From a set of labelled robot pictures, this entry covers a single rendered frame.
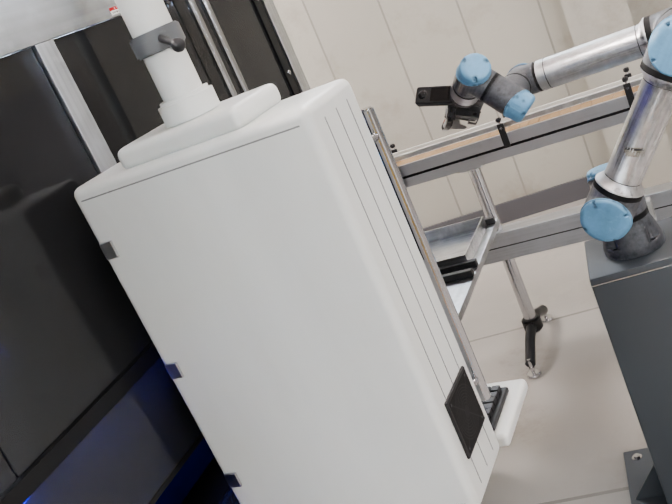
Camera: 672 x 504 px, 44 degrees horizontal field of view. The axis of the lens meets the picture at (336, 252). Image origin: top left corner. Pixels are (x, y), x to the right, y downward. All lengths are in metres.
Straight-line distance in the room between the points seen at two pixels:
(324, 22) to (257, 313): 3.62
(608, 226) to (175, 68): 1.09
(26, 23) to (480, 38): 3.45
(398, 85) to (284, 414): 3.56
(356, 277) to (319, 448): 0.37
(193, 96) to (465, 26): 3.53
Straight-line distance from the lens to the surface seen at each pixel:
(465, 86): 2.02
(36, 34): 1.69
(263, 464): 1.63
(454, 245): 2.43
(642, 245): 2.20
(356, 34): 4.90
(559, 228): 3.32
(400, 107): 4.94
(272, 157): 1.28
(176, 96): 1.40
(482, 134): 3.31
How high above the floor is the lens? 1.70
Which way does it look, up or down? 17 degrees down
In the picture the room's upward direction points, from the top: 24 degrees counter-clockwise
